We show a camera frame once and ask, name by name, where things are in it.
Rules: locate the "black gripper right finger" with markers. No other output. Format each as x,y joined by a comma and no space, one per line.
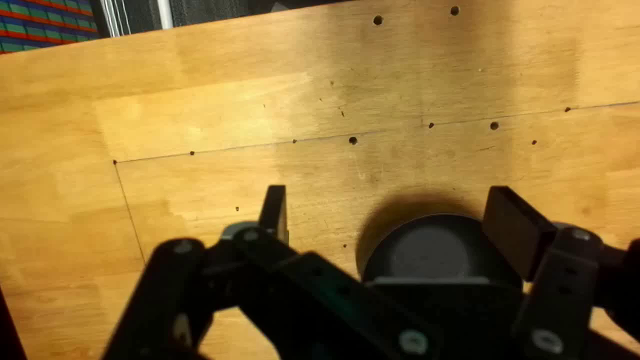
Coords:
557,292

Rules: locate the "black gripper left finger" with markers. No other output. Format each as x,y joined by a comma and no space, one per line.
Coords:
280,292

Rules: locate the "dark grey bowl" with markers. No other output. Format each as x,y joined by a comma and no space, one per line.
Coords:
433,250

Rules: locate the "colourful striped rug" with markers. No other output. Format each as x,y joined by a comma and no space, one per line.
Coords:
43,23

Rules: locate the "white metal frame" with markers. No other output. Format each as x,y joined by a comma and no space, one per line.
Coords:
133,14

